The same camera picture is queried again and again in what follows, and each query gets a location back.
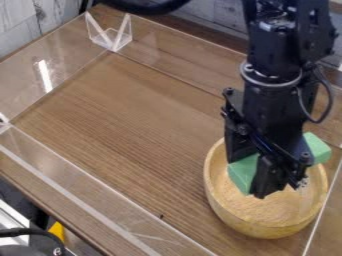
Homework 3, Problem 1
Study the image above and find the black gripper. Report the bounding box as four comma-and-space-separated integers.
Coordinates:
221, 82, 318, 199

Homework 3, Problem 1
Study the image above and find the green rectangular block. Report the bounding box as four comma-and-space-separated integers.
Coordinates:
227, 132, 331, 195

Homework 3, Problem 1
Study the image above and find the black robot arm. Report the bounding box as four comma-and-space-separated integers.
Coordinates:
221, 0, 338, 199

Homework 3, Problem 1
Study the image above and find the brown wooden bowl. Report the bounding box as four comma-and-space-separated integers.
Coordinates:
203, 139, 328, 239

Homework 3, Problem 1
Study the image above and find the yellow black equipment part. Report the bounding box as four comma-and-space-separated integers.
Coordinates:
44, 221, 78, 256

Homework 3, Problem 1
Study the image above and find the clear acrylic corner bracket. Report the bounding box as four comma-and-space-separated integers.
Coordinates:
84, 12, 132, 52

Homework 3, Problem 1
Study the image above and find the black cable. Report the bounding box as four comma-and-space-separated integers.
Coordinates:
0, 227, 68, 256

